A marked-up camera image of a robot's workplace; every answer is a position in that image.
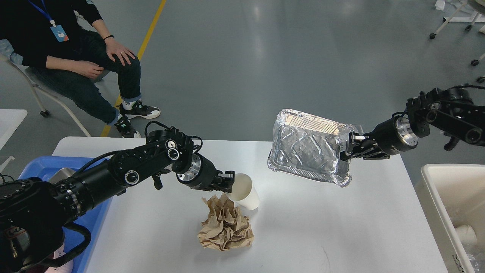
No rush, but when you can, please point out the white wheeled chair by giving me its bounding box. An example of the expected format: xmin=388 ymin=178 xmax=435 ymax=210
xmin=0 ymin=54 xmax=91 ymax=137

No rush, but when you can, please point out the crumpled brown paper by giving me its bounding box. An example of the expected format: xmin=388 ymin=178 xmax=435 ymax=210
xmin=197 ymin=193 xmax=254 ymax=252

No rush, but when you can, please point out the aluminium foil tray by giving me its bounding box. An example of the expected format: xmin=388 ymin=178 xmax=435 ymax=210
xmin=267 ymin=109 xmax=355 ymax=188

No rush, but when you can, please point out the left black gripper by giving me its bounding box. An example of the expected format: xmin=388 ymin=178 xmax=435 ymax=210
xmin=177 ymin=154 xmax=235 ymax=193

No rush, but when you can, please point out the small stainless steel tray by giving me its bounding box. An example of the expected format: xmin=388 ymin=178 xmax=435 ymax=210
xmin=48 ymin=168 xmax=76 ymax=184

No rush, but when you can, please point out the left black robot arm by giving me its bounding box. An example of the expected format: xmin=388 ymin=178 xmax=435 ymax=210
xmin=0 ymin=122 xmax=235 ymax=273

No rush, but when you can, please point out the white cup in bin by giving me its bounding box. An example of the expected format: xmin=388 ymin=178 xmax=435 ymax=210
xmin=454 ymin=225 xmax=478 ymax=246

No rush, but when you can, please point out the clear floor plate right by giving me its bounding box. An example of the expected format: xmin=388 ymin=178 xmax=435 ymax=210
xmin=353 ymin=124 xmax=364 ymax=135

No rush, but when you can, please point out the person in black sweater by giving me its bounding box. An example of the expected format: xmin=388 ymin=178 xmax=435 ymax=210
xmin=0 ymin=0 xmax=161 ymax=138

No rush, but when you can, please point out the white side table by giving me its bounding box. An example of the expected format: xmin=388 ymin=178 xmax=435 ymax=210
xmin=0 ymin=109 xmax=28 ymax=149

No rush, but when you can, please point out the white rolling cart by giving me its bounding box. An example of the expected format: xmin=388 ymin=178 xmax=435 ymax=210
xmin=429 ymin=0 xmax=485 ymax=39

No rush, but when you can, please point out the white paper cup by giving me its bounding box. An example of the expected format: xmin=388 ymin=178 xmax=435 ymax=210
xmin=226 ymin=173 xmax=260 ymax=210

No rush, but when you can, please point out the white bin right side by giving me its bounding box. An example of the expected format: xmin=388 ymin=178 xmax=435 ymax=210
xmin=415 ymin=164 xmax=485 ymax=273

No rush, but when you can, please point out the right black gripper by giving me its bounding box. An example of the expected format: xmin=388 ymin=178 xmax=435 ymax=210
xmin=341 ymin=116 xmax=419 ymax=162

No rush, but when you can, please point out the blue plastic tray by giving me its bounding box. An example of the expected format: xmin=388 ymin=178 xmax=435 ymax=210
xmin=19 ymin=157 xmax=111 ymax=273

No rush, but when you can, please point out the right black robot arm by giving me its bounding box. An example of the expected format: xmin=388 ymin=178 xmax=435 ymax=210
xmin=340 ymin=85 xmax=485 ymax=162

